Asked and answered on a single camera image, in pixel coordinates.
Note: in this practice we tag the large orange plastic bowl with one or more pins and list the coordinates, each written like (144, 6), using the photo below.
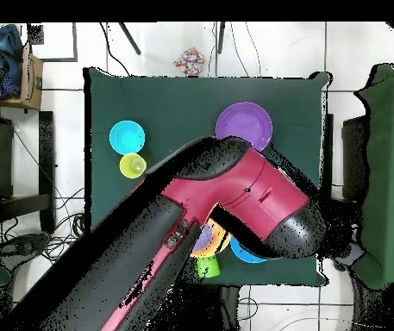
(219, 241)

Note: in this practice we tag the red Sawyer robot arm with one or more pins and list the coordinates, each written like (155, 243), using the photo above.
(245, 193)

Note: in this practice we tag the translucent yellow plastic cup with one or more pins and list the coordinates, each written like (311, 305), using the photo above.
(133, 165)

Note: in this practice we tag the purple plastic bowl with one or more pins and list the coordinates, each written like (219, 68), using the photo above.
(244, 120)

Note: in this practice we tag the small cyan plastic bowl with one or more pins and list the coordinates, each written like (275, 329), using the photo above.
(127, 137)

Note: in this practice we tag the green plastic cup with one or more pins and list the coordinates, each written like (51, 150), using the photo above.
(208, 268)

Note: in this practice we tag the large blue plastic bowl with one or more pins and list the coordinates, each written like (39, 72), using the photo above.
(248, 257)

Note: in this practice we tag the dark green tablecloth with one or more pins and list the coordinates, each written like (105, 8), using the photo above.
(148, 103)

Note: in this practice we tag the colourful patterned box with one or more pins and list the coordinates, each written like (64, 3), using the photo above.
(189, 62)

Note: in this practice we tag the black tripod leg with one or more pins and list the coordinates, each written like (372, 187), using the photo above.
(131, 39)
(220, 38)

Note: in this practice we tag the brown cardboard box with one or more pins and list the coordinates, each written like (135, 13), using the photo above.
(31, 82)

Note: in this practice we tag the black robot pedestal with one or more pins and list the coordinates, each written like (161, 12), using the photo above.
(229, 307)

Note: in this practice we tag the black bench frame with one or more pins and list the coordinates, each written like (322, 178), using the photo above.
(46, 155)

